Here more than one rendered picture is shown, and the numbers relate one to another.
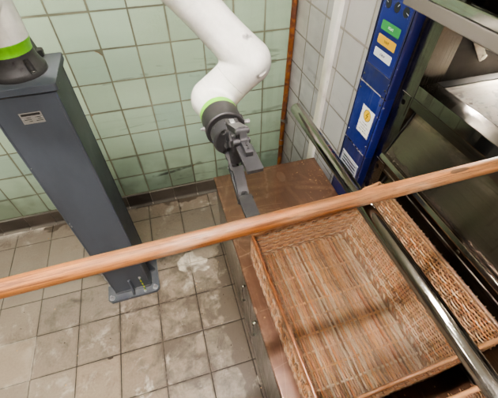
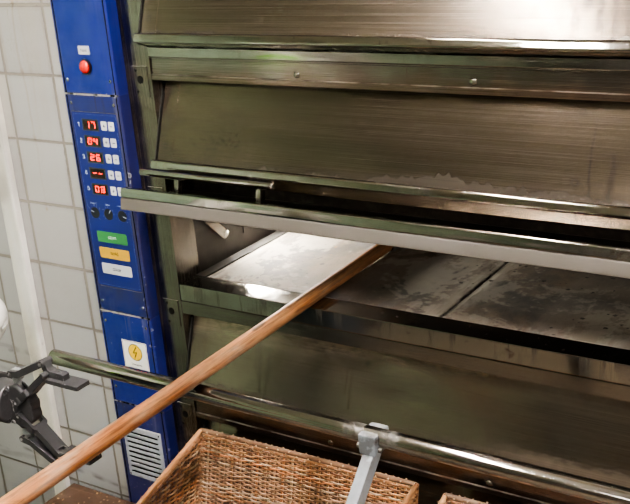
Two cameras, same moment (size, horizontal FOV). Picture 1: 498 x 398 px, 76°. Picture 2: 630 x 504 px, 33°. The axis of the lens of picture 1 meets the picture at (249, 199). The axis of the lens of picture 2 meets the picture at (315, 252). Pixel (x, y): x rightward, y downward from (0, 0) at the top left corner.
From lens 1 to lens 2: 1.29 m
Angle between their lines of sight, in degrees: 42
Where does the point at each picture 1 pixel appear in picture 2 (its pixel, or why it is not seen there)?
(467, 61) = (213, 242)
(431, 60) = (176, 253)
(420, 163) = (232, 370)
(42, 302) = not seen: outside the picture
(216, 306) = not seen: outside the picture
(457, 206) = (295, 388)
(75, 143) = not seen: outside the picture
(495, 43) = (218, 216)
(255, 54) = not seen: outside the picture
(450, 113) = (226, 295)
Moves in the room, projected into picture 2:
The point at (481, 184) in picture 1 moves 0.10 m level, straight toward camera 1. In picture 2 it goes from (299, 350) to (294, 371)
